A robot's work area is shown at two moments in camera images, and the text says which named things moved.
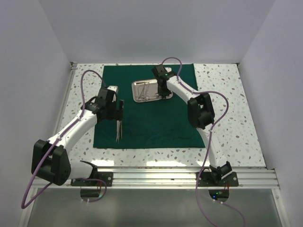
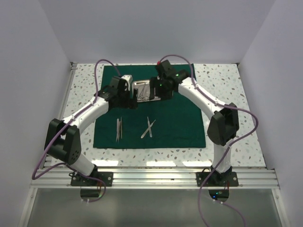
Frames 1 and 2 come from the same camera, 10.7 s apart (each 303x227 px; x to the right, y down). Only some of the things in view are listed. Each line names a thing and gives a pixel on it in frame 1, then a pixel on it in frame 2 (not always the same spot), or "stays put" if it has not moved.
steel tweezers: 118,130 stays put
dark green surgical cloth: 163,124 stays put
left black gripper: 117,114 → 130,103
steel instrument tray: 147,90 stays put
